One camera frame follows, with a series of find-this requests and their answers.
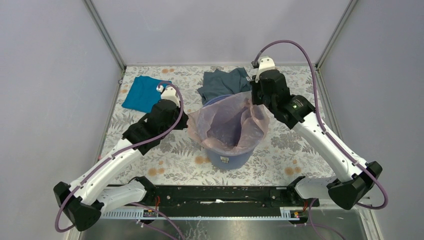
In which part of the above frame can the pink plastic trash bag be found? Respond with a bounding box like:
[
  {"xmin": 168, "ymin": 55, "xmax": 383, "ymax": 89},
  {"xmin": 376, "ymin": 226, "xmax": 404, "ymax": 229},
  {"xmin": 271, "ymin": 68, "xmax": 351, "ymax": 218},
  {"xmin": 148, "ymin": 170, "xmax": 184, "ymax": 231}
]
[{"xmin": 187, "ymin": 91, "xmax": 270, "ymax": 156}]

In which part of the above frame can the blue plastic trash bin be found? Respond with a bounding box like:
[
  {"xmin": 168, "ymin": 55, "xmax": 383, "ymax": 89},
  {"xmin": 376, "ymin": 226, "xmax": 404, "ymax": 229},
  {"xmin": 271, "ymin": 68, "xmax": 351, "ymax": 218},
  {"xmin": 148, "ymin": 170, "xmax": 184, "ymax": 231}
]
[{"xmin": 202, "ymin": 95, "xmax": 258, "ymax": 170}]

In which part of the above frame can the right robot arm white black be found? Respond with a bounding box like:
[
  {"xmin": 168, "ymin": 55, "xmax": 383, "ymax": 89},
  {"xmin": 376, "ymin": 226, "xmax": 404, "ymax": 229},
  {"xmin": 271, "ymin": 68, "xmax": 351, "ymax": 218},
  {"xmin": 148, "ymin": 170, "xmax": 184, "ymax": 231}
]
[{"xmin": 250, "ymin": 69, "xmax": 388, "ymax": 210}]

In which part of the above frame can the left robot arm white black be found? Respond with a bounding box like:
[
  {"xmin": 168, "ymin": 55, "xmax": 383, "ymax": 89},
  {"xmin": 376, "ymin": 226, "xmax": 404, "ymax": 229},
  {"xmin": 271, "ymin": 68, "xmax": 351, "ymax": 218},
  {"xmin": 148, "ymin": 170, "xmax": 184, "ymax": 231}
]
[{"xmin": 53, "ymin": 99, "xmax": 188, "ymax": 233}]

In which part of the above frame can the grey-blue shirt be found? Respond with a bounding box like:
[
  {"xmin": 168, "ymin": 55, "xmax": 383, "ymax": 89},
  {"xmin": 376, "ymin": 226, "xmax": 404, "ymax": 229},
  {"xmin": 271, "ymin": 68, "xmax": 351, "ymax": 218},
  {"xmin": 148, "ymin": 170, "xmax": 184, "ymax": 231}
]
[{"xmin": 197, "ymin": 67, "xmax": 251, "ymax": 105}]

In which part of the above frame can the floral tablecloth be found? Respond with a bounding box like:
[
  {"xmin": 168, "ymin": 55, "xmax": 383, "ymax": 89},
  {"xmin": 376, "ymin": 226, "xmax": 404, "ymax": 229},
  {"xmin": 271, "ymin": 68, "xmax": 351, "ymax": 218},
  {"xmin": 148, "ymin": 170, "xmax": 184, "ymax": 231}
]
[{"xmin": 101, "ymin": 66, "xmax": 333, "ymax": 186}]

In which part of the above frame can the teal cloth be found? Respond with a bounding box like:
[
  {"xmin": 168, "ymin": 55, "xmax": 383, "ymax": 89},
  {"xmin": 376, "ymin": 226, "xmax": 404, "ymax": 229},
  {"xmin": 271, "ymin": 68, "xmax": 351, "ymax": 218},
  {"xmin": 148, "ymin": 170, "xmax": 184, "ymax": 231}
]
[{"xmin": 121, "ymin": 76, "xmax": 162, "ymax": 113}]

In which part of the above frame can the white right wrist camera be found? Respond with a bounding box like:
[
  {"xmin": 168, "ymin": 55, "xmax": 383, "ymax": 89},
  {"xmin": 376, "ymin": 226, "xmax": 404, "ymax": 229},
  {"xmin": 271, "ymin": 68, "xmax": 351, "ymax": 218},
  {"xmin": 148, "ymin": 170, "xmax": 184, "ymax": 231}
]
[{"xmin": 251, "ymin": 55, "xmax": 276, "ymax": 83}]

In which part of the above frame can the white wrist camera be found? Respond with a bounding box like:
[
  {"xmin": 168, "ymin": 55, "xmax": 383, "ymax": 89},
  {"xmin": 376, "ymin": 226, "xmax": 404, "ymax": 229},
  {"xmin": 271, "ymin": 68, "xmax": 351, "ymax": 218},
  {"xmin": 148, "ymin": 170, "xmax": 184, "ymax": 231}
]
[
  {"xmin": 156, "ymin": 85, "xmax": 181, "ymax": 108},
  {"xmin": 251, "ymin": 55, "xmax": 276, "ymax": 83}
]

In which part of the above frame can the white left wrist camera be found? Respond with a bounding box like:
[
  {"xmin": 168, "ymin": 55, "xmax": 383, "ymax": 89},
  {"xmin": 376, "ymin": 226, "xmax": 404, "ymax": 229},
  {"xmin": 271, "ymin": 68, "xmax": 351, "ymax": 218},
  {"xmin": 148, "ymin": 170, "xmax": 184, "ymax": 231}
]
[{"xmin": 156, "ymin": 85, "xmax": 181, "ymax": 108}]

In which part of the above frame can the white slotted cable duct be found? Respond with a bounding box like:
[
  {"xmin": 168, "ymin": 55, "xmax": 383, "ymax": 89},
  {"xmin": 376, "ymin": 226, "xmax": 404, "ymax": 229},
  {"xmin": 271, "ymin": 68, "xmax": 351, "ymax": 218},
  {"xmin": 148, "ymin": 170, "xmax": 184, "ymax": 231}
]
[{"xmin": 101, "ymin": 206, "xmax": 301, "ymax": 221}]

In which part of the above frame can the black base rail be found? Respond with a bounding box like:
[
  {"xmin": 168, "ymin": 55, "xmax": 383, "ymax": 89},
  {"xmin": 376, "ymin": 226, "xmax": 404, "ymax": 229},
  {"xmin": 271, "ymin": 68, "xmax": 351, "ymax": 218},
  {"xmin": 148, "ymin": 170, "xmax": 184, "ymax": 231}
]
[{"xmin": 139, "ymin": 185, "xmax": 319, "ymax": 211}]

